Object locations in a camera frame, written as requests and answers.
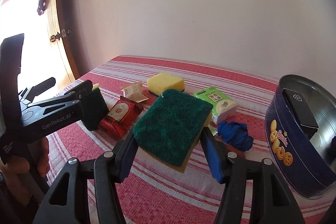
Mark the green tissue pack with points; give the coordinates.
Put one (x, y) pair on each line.
(223, 106)

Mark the black box with badge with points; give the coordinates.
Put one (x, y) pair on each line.
(301, 111)

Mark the wooden door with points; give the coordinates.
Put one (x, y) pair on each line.
(41, 59)

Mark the brass door handle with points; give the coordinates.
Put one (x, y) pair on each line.
(55, 37)

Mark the blue round cookie tin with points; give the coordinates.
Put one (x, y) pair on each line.
(307, 164)

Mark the large yellow green sponge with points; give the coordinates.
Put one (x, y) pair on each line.
(171, 127)

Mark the person's left hand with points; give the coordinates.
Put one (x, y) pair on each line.
(18, 165)

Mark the beige snack packet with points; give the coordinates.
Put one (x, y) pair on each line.
(134, 92)

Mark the yellow green scouring sponge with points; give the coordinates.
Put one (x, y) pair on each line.
(94, 109)

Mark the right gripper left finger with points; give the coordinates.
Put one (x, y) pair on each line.
(67, 199)

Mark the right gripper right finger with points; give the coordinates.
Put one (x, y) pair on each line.
(271, 199)

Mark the blue knotted cloth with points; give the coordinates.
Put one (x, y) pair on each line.
(236, 135)

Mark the red white snack packet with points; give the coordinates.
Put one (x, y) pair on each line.
(120, 117)

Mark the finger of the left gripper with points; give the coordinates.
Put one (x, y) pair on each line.
(76, 94)
(31, 93)

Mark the dark red snack packet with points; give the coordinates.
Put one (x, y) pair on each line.
(232, 149)

